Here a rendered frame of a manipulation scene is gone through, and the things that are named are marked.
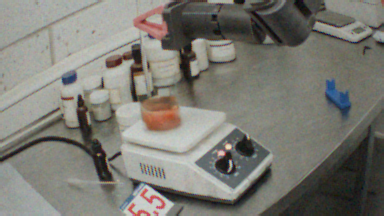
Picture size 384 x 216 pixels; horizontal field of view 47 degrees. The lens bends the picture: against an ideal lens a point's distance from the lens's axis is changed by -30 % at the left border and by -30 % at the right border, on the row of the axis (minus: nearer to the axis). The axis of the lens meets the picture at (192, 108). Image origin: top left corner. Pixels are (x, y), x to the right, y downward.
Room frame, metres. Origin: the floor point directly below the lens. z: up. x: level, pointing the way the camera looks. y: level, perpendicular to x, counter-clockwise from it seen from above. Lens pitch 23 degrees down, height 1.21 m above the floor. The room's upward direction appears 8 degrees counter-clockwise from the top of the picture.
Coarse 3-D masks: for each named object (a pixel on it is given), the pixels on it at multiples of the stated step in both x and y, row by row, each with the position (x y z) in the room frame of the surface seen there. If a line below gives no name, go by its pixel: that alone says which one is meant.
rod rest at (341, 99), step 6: (330, 84) 1.04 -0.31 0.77; (330, 90) 1.04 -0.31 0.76; (336, 90) 1.04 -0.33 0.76; (330, 96) 1.02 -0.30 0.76; (336, 96) 1.01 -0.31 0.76; (342, 96) 0.97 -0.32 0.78; (336, 102) 0.98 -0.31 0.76; (342, 102) 0.97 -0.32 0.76; (348, 102) 0.96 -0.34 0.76; (342, 108) 0.96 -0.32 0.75
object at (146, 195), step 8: (144, 192) 0.72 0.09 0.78; (152, 192) 0.73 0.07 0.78; (136, 200) 0.69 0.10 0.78; (144, 200) 0.70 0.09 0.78; (152, 200) 0.71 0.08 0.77; (160, 200) 0.72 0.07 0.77; (128, 208) 0.67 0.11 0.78; (136, 208) 0.68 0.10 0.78; (144, 208) 0.68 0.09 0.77; (152, 208) 0.69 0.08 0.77; (160, 208) 0.70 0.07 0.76
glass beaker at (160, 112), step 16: (144, 80) 0.84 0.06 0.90; (160, 80) 0.85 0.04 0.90; (176, 80) 0.82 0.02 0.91; (144, 96) 0.80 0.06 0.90; (160, 96) 0.79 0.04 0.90; (176, 96) 0.81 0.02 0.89; (144, 112) 0.80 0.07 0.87; (160, 112) 0.79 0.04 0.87; (176, 112) 0.80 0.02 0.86; (144, 128) 0.81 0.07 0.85; (160, 128) 0.79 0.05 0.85; (176, 128) 0.80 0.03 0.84
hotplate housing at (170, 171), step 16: (224, 128) 0.82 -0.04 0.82; (128, 144) 0.81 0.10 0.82; (208, 144) 0.78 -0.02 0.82; (128, 160) 0.80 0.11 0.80; (144, 160) 0.78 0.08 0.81; (160, 160) 0.76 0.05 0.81; (176, 160) 0.75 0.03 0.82; (192, 160) 0.74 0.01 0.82; (272, 160) 0.79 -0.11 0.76; (128, 176) 0.81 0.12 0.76; (144, 176) 0.79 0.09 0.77; (160, 176) 0.76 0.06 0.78; (176, 176) 0.75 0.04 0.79; (192, 176) 0.73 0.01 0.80; (208, 176) 0.72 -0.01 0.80; (256, 176) 0.75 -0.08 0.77; (176, 192) 0.75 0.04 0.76; (192, 192) 0.73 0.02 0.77; (208, 192) 0.72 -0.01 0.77; (224, 192) 0.70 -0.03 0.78; (240, 192) 0.71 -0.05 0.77
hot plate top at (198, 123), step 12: (192, 108) 0.87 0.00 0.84; (192, 120) 0.83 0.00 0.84; (204, 120) 0.82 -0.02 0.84; (216, 120) 0.82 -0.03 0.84; (132, 132) 0.81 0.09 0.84; (144, 132) 0.81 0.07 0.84; (180, 132) 0.79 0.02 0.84; (192, 132) 0.79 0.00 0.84; (204, 132) 0.78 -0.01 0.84; (144, 144) 0.78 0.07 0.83; (156, 144) 0.77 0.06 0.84; (168, 144) 0.76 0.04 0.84; (180, 144) 0.75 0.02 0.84; (192, 144) 0.76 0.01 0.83
